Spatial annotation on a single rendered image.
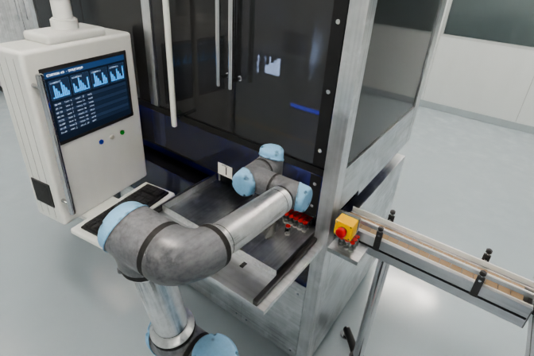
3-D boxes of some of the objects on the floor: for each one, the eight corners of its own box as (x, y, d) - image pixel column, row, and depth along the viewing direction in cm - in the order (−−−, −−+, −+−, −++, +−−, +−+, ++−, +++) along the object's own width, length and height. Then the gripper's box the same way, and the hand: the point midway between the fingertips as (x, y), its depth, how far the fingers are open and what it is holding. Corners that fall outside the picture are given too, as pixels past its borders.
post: (299, 360, 197) (380, -133, 96) (310, 366, 194) (402, -134, 93) (293, 369, 192) (370, -138, 91) (303, 377, 189) (393, -140, 89)
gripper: (248, 191, 117) (245, 242, 127) (271, 203, 113) (267, 254, 123) (264, 180, 123) (261, 230, 133) (287, 190, 119) (281, 241, 129)
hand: (268, 234), depth 130 cm, fingers closed
